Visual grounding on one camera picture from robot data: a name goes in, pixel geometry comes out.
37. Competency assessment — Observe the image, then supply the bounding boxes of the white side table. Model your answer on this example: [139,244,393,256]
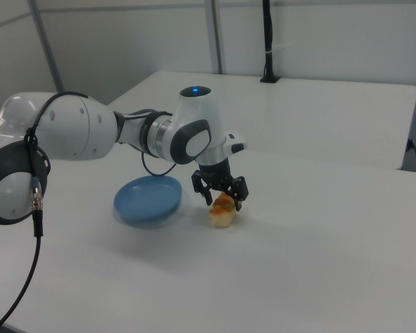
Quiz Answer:
[107,70,416,171]

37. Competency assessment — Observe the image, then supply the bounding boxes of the bread with orange topping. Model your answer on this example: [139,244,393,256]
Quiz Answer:
[208,191,237,230]

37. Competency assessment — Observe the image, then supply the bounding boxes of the blue oval plate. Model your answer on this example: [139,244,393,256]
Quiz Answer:
[113,174,184,228]

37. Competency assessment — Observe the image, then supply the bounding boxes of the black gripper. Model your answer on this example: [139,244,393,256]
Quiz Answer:
[191,157,249,212]

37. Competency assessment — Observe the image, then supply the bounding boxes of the black wall power cable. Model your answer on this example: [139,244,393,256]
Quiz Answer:
[406,138,416,173]

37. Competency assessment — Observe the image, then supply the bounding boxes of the grey metal frame post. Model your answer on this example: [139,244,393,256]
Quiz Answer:
[26,0,65,94]
[204,0,227,75]

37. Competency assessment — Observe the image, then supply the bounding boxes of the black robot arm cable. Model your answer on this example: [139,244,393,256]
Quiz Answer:
[0,90,179,332]

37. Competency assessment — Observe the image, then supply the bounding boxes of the black camera stand pole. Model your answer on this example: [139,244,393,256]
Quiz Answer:
[259,0,281,84]

